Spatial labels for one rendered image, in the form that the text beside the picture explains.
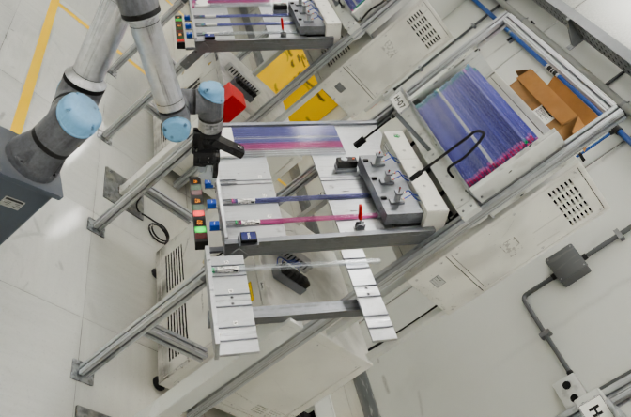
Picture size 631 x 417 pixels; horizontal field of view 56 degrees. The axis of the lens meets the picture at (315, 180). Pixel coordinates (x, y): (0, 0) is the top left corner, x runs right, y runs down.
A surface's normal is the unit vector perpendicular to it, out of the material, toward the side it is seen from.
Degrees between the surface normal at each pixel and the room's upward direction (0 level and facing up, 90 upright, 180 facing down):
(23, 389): 0
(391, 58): 90
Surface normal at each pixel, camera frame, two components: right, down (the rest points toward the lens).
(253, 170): 0.11, -0.79
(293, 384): 0.22, 0.61
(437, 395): -0.62, -0.52
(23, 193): 0.36, 0.72
